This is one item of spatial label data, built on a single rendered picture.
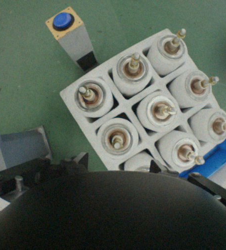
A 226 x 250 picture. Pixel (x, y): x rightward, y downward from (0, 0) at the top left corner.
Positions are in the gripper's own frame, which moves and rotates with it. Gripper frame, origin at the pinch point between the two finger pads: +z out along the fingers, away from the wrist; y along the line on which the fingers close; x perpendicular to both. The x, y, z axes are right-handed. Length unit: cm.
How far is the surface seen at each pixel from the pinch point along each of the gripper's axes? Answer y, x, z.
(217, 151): 44, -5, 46
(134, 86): 2.2, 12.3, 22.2
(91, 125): -7.7, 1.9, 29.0
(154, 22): 11, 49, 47
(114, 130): -1.3, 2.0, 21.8
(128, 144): 2.3, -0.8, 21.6
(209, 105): 27.1, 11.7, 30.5
